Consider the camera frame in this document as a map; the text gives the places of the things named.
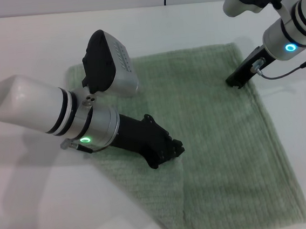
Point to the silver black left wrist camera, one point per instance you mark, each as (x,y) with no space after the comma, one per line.
(113,64)

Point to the green ribbed towel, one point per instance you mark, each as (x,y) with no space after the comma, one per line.
(220,140)

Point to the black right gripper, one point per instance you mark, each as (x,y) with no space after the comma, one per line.
(256,62)

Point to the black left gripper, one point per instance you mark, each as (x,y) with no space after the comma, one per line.
(142,142)

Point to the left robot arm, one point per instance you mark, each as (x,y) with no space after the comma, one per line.
(38,104)

